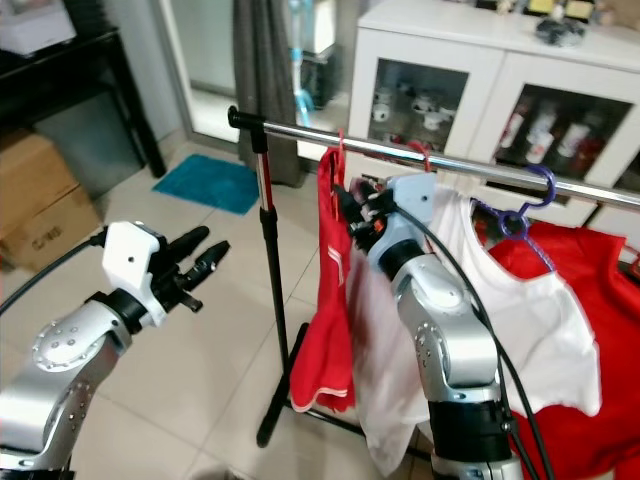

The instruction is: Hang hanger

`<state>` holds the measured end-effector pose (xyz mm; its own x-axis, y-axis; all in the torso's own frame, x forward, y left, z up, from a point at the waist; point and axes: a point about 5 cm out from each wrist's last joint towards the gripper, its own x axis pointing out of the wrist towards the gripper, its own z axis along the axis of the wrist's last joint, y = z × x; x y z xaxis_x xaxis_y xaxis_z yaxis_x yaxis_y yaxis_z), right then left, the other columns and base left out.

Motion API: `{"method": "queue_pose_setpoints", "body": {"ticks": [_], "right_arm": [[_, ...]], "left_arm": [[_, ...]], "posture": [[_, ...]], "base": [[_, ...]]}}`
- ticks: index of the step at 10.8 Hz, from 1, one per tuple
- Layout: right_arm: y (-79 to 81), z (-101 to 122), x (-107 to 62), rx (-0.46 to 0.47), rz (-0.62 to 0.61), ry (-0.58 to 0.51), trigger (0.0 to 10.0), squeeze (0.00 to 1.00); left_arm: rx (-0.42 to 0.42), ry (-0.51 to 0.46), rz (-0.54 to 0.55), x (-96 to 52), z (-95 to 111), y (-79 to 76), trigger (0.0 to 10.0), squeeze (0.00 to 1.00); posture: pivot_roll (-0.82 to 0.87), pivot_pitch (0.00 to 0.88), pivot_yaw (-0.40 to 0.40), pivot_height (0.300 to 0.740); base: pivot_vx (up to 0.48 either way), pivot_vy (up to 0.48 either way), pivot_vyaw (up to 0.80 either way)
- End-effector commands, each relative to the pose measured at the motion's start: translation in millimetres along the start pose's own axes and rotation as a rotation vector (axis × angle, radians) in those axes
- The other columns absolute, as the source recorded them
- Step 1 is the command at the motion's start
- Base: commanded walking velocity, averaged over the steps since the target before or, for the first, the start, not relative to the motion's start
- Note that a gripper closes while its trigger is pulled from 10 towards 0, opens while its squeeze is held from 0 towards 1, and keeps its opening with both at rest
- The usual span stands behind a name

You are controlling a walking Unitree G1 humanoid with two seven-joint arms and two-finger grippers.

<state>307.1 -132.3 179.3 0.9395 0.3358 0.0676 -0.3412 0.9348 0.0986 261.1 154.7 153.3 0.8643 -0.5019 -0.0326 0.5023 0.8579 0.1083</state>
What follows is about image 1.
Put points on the white box appliance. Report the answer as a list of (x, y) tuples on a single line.
[(35, 30)]

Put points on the printed cardboard box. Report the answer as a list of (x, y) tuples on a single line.
[(60, 232)]

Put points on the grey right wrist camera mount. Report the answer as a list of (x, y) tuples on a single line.
[(405, 215)]

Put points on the black chrome clothes rack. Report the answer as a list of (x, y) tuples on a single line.
[(270, 280)]

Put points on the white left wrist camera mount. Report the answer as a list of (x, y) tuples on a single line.
[(130, 262)]

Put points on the small black object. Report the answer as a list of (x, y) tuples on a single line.
[(560, 30)]

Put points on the white tank top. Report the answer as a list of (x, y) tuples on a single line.
[(540, 320)]

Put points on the teal floor mat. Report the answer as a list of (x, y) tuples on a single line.
[(205, 183)]

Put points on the plain red garment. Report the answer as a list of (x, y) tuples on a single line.
[(615, 330)]

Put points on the black side table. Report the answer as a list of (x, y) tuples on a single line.
[(60, 70)]

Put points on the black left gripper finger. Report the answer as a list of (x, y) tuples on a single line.
[(188, 243), (210, 264)]

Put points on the pale pink garment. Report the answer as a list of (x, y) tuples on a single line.
[(385, 380)]

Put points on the grey curtain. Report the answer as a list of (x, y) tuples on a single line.
[(265, 60)]

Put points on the purple plastic hanger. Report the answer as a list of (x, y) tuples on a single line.
[(552, 187)]

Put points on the red garment with white stripe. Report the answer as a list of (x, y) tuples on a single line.
[(322, 320)]

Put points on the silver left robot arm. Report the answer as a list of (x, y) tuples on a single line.
[(60, 390)]

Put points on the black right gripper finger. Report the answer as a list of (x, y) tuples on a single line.
[(348, 195), (353, 225)]

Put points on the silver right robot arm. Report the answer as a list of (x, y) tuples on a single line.
[(450, 350)]

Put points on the white glass-door cabinet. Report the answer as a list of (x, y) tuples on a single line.
[(510, 65)]

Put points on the plain cardboard box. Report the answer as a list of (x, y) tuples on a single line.
[(35, 180)]

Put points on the red plastic hanger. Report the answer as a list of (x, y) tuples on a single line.
[(340, 147), (424, 152)]

